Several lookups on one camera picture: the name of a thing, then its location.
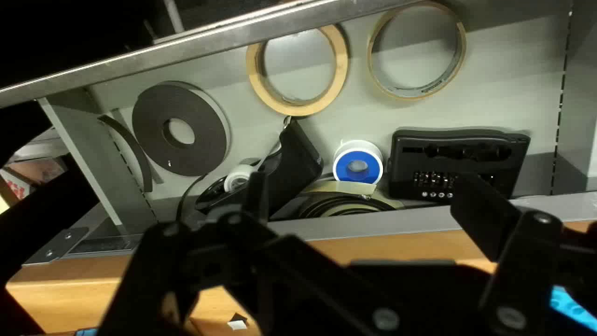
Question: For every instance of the tan masking tape roll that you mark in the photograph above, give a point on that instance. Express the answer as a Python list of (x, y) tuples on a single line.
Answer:
[(338, 75)]

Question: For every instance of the light blue block object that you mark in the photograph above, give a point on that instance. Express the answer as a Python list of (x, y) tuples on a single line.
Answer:
[(571, 308)]

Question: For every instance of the small white tape roll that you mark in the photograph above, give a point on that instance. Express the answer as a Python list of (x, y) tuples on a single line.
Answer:
[(235, 179)]

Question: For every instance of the thin tan grey tape roll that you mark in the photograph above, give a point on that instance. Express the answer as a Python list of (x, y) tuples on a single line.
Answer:
[(459, 56)]

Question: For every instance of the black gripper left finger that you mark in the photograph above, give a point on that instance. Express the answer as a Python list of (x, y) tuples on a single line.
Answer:
[(187, 273)]

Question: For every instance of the black wedge-shaped object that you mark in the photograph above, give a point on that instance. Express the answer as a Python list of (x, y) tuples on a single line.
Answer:
[(299, 159)]

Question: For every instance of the flat olive tape roll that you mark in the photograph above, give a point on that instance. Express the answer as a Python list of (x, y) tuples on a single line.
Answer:
[(336, 202)]

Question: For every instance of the grey open metal drawer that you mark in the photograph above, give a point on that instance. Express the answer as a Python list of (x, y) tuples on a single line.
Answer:
[(515, 80)]

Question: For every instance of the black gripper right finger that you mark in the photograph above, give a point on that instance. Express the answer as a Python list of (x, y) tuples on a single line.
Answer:
[(528, 262)]

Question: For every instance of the tiny white piece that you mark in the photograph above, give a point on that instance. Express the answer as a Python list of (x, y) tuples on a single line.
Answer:
[(237, 323)]

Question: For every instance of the blue white thread tape spool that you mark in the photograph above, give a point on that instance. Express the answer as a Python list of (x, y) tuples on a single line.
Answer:
[(356, 164)]

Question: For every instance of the wide black tape roll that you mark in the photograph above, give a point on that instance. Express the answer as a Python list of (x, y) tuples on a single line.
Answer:
[(149, 131)]

